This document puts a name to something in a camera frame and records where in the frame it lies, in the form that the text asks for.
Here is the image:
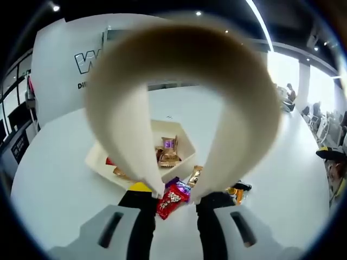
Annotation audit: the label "long ceiling light strip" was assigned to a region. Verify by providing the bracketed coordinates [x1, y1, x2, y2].
[245, 0, 275, 54]

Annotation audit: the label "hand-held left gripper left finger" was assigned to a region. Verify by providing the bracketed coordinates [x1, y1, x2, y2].
[50, 181, 158, 260]

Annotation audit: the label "white lettered partition panel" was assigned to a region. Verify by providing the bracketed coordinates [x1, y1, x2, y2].
[29, 17, 131, 128]

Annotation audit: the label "hanging bag on stand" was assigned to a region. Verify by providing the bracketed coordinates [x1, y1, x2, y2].
[25, 71, 37, 111]

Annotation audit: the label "white food tongs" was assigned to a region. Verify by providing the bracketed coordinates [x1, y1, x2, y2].
[85, 13, 283, 206]

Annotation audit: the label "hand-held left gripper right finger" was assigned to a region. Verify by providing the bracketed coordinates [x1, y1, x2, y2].
[195, 190, 300, 260]

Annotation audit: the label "purple shiny snack packet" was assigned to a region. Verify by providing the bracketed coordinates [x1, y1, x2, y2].
[164, 176, 191, 196]

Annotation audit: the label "cream food container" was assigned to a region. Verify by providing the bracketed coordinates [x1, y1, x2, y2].
[85, 119, 197, 188]

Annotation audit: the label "black counter cabinet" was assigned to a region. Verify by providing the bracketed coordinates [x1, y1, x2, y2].
[0, 116, 40, 170]

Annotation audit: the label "glass office partition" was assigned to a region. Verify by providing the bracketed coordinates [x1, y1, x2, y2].
[0, 47, 35, 128]

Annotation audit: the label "red white-print snack packet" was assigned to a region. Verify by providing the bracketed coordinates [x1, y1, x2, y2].
[155, 186, 190, 220]

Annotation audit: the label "group of ceiling spotlights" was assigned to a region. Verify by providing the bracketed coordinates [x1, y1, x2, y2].
[51, 4, 320, 52]

